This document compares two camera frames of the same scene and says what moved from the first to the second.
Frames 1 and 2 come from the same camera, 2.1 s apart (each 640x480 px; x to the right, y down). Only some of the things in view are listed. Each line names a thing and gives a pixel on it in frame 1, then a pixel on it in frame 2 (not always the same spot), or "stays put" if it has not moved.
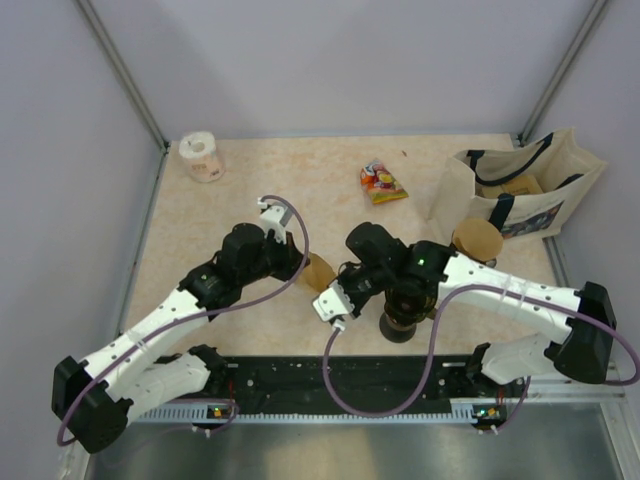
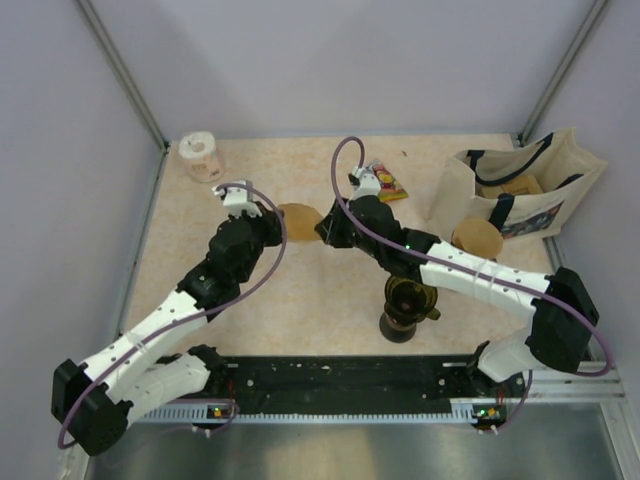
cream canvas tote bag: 527,187 stays put
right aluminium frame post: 562,70 stays put
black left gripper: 291,258 -> 270,221
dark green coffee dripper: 404,307 stays put
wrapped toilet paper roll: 198,150 stays put
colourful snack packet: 381,184 stays put
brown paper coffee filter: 478,238 stays put
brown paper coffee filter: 318,274 -> 300,221
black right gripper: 342,279 -> 330,229
